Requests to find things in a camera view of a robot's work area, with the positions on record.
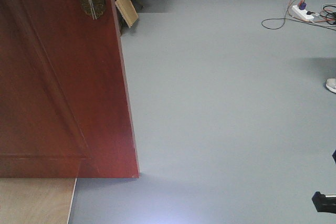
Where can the open flat cardboard box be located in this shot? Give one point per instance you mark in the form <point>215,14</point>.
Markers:
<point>127,14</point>

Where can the purple plug adapter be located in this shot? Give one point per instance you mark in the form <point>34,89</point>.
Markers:
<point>302,5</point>

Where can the reddish brown wooden door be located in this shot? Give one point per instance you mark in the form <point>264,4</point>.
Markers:
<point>65,109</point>

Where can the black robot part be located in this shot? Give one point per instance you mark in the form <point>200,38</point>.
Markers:
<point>324,202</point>

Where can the plywood floor platform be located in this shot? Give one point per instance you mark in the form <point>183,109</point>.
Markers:
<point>36,200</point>

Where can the grey sneaker nearer wall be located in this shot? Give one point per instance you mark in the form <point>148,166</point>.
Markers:
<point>330,84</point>

